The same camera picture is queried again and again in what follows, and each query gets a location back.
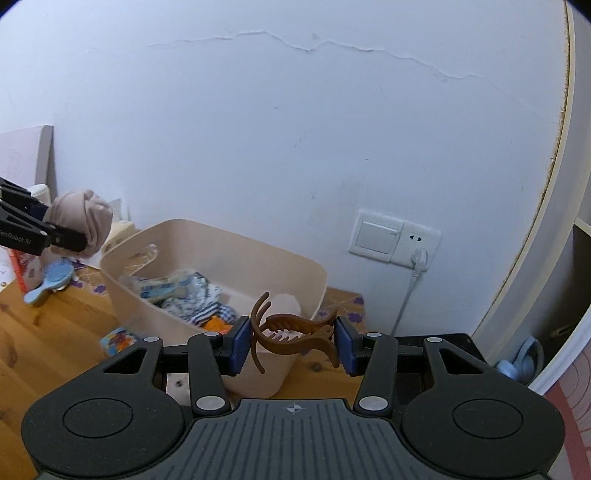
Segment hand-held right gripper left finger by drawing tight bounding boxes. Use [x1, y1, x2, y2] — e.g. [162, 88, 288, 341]
[99, 318, 252, 414]

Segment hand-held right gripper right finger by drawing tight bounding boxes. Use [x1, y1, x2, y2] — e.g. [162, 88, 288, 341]
[335, 316, 483, 413]

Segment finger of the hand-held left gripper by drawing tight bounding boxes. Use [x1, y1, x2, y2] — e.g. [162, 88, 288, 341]
[0, 178, 51, 223]
[0, 210, 89, 256]

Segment orange box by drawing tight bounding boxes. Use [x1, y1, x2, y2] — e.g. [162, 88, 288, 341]
[202, 316, 234, 334]

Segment mauve pink knit beanie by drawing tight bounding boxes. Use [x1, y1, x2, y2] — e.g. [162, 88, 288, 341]
[46, 189, 114, 258]

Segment brown hair claw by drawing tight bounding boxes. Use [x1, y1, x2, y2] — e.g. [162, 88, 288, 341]
[249, 292, 340, 374]

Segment blue striped cloth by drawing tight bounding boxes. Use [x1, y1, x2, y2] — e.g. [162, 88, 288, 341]
[161, 272, 238, 329]

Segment beige plastic storage bin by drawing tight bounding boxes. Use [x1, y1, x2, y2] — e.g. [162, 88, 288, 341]
[99, 219, 328, 398]

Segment clear toothbrush packet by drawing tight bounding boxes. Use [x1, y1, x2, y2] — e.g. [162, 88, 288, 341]
[122, 270, 197, 303]

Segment small blue snack packet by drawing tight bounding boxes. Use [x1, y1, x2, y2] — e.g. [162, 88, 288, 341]
[99, 327, 141, 358]

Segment white thermos bottle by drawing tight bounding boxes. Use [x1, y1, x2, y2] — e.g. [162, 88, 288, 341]
[28, 184, 56, 206]

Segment blue hairbrush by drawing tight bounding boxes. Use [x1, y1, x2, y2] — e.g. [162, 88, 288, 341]
[23, 258, 75, 308]

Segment red and white carton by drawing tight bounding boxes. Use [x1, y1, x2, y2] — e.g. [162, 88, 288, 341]
[9, 249, 47, 292]

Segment lilac headboard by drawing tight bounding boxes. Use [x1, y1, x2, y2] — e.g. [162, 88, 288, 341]
[0, 124, 58, 195]

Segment wrapped tissue pack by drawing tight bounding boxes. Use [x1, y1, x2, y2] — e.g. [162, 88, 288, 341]
[104, 198, 137, 257]

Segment wooden desk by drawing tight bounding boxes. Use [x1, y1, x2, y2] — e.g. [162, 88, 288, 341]
[0, 258, 370, 480]

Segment light blue headphones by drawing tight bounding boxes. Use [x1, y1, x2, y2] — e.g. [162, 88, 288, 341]
[496, 336, 543, 384]

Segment white cabinet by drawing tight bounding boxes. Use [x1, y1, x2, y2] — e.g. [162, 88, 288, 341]
[471, 0, 591, 393]

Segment pink floor mat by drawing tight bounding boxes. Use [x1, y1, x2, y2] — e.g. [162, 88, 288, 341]
[542, 364, 591, 480]

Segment white wall socket panel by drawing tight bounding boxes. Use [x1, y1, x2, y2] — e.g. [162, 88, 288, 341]
[348, 209, 441, 271]

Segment white power cable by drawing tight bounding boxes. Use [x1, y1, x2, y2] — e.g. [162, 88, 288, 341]
[390, 248, 432, 339]

